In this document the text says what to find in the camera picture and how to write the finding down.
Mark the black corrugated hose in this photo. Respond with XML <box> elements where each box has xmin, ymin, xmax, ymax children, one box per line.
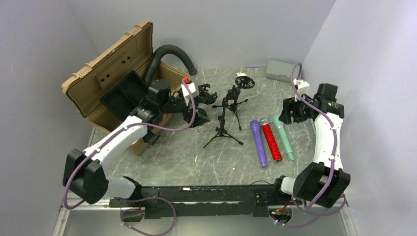
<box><xmin>144</xmin><ymin>44</ymin><xmax>198</xmax><ymax>88</ymax></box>

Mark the white pvc elbow fitting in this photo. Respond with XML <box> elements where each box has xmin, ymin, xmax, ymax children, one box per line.
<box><xmin>236</xmin><ymin>72</ymin><xmax>246</xmax><ymax>77</ymax></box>

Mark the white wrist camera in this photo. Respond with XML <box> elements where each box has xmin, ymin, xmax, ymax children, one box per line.
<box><xmin>293</xmin><ymin>79</ymin><xmax>310</xmax><ymax>95</ymax></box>
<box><xmin>181</xmin><ymin>77</ymin><xmax>200</xmax><ymax>105</ymax></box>

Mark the purple loop cable base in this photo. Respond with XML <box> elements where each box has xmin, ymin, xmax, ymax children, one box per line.
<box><xmin>119</xmin><ymin>197</ymin><xmax>178</xmax><ymax>236</ymax></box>

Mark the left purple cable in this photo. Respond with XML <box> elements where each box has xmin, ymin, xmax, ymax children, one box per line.
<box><xmin>61</xmin><ymin>81</ymin><xmax>197</xmax><ymax>210</ymax></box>

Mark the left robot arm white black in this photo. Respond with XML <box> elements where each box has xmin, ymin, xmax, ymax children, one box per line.
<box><xmin>62</xmin><ymin>77</ymin><xmax>217</xmax><ymax>209</ymax></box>

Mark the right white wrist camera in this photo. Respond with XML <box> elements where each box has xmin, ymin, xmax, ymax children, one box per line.
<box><xmin>293</xmin><ymin>79</ymin><xmax>310</xmax><ymax>95</ymax></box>

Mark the black round base mic stand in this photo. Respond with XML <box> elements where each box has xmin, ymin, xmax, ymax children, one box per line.
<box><xmin>192</xmin><ymin>84</ymin><xmax>218</xmax><ymax>127</ymax></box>

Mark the purple microphone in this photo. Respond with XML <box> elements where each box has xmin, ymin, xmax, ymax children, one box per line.
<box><xmin>250</xmin><ymin>120</ymin><xmax>268</xmax><ymax>168</ymax></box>

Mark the grey plastic case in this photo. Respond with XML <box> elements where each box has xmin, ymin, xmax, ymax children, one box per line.
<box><xmin>265</xmin><ymin>59</ymin><xmax>294</xmax><ymax>83</ymax></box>

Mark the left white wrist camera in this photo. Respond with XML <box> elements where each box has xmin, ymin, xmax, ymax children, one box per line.
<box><xmin>181</xmin><ymin>77</ymin><xmax>200</xmax><ymax>105</ymax></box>

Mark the black tripod stand shock mount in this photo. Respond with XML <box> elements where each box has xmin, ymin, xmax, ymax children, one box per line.
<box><xmin>222</xmin><ymin>75</ymin><xmax>255</xmax><ymax>131</ymax></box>

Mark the black tray in case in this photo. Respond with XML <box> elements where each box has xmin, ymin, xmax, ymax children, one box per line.
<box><xmin>100</xmin><ymin>70</ymin><xmax>149</xmax><ymax>120</ymax></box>

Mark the black tripod stand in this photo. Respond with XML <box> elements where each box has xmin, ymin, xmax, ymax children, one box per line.
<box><xmin>203</xmin><ymin>105</ymin><xmax>244</xmax><ymax>148</ymax></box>

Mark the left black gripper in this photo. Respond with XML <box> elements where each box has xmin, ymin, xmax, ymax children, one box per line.
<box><xmin>160</xmin><ymin>95</ymin><xmax>210</xmax><ymax>127</ymax></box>

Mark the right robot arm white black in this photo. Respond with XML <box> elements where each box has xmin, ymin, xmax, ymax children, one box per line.
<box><xmin>271</xmin><ymin>84</ymin><xmax>351</xmax><ymax>208</ymax></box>

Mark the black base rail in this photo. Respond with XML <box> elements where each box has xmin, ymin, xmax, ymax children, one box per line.
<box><xmin>109</xmin><ymin>184</ymin><xmax>290</xmax><ymax>219</ymax></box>

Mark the red glitter microphone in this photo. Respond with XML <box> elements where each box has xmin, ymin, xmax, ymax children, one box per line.
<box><xmin>259</xmin><ymin>117</ymin><xmax>282</xmax><ymax>162</ymax></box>

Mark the mint green microphone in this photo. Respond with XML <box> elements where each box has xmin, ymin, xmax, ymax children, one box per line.
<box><xmin>272</xmin><ymin>115</ymin><xmax>295</xmax><ymax>161</ymax></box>

